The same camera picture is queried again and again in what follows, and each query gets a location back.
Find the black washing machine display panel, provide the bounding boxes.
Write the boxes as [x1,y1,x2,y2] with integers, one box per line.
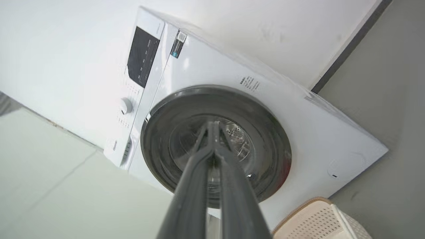
[127,26,160,88]

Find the white round control dial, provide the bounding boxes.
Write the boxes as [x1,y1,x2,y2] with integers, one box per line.
[120,98,133,115]

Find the dark label sticker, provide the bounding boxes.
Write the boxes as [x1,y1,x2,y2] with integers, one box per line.
[170,32,188,59]

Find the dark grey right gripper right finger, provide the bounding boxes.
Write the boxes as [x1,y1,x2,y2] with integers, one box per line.
[213,121,273,239]

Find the beige perforated laundry basket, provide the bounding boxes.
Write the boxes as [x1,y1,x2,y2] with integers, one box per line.
[272,197,373,239]

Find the dark round washing machine door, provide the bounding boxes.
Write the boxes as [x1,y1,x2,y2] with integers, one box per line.
[140,85,293,209]

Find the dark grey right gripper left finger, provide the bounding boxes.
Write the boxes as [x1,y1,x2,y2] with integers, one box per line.
[156,121,214,239]

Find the white front-load washing machine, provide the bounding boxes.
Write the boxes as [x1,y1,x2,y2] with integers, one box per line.
[103,7,389,230]

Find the dark grey wall baseboard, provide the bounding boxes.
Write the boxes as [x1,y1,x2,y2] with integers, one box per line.
[311,0,393,94]

